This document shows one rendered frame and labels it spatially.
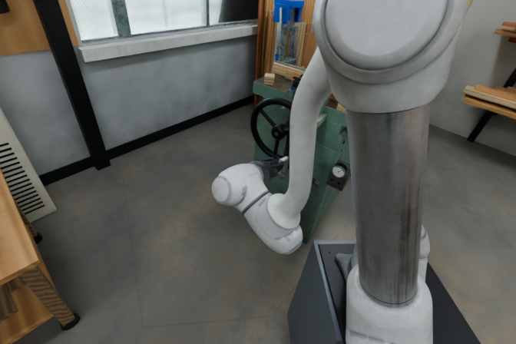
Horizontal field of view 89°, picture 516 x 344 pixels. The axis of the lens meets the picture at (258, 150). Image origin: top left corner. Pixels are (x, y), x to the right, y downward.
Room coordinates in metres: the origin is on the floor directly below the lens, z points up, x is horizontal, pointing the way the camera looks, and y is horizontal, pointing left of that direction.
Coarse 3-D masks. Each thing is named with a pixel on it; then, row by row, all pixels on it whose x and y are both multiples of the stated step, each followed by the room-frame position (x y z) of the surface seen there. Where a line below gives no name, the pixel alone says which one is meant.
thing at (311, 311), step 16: (320, 240) 0.57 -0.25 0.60; (320, 256) 0.51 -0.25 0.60; (304, 272) 0.55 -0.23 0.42; (320, 272) 0.45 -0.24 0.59; (304, 288) 0.51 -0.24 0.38; (320, 288) 0.42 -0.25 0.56; (304, 304) 0.47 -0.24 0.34; (320, 304) 0.39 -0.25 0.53; (288, 320) 0.53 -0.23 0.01; (304, 320) 0.43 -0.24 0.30; (320, 320) 0.36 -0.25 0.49; (336, 320) 0.32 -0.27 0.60; (304, 336) 0.39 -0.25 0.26; (320, 336) 0.32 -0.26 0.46; (336, 336) 0.28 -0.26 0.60
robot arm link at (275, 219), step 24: (312, 72) 0.49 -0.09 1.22; (312, 96) 0.49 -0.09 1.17; (312, 120) 0.49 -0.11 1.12; (312, 144) 0.48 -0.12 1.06; (312, 168) 0.47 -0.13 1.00; (288, 192) 0.46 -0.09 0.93; (264, 216) 0.45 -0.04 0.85; (288, 216) 0.44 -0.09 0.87; (264, 240) 0.42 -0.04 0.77; (288, 240) 0.41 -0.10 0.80
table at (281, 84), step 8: (272, 72) 1.36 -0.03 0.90; (256, 80) 1.22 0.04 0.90; (280, 80) 1.26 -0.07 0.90; (288, 80) 1.27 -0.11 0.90; (256, 88) 1.19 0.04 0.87; (264, 88) 1.17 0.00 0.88; (272, 88) 1.15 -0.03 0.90; (280, 88) 1.15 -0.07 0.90; (288, 88) 1.16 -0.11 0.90; (264, 96) 1.17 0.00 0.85; (272, 96) 1.15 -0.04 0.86; (280, 96) 1.13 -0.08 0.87; (328, 104) 1.04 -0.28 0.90; (336, 104) 1.05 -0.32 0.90; (280, 112) 1.02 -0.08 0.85; (288, 112) 1.00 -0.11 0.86; (328, 112) 1.01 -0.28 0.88; (336, 112) 0.99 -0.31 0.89; (344, 112) 0.98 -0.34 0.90; (320, 120) 0.95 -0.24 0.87; (328, 120) 1.01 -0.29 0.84; (336, 120) 0.99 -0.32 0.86; (344, 120) 0.97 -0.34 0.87
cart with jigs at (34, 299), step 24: (0, 168) 0.82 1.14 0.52; (0, 192) 0.68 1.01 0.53; (0, 216) 0.57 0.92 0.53; (24, 216) 0.79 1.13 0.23; (0, 240) 0.48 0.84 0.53; (24, 240) 0.49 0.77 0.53; (0, 264) 0.40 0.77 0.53; (24, 264) 0.41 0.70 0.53; (0, 288) 0.46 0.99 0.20; (24, 288) 0.48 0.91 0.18; (48, 288) 0.42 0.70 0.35; (0, 312) 0.38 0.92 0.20; (24, 312) 0.39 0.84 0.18; (48, 312) 0.40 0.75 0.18; (0, 336) 0.31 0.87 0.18
